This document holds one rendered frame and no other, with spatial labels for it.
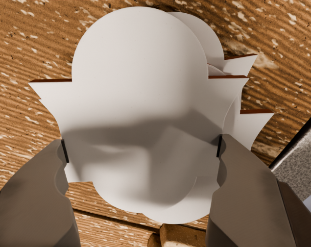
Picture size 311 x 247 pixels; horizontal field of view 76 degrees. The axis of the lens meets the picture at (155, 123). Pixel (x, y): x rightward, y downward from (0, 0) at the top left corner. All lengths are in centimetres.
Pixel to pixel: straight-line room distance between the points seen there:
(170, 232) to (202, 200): 9
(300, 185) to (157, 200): 21
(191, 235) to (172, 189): 13
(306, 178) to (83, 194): 27
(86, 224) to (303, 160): 27
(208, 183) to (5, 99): 18
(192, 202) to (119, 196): 6
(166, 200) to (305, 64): 16
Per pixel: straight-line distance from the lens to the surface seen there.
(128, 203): 17
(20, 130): 21
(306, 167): 31
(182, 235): 27
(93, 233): 29
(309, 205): 46
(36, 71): 18
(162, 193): 16
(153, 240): 28
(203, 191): 18
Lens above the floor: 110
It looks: 63 degrees down
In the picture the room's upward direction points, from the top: 174 degrees clockwise
